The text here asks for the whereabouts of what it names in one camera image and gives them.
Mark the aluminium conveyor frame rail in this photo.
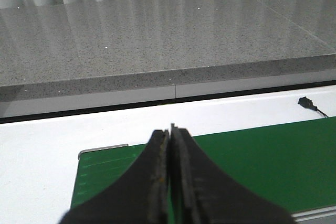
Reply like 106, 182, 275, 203
70, 144, 335, 223

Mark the black cable connector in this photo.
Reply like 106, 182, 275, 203
298, 97, 318, 111

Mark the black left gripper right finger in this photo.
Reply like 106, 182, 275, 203
169, 125, 293, 223

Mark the green conveyor belt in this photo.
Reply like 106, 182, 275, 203
71, 115, 336, 224

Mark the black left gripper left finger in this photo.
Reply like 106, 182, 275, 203
61, 130, 169, 223

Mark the grey stone slab left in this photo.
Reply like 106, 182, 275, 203
1, 0, 335, 102

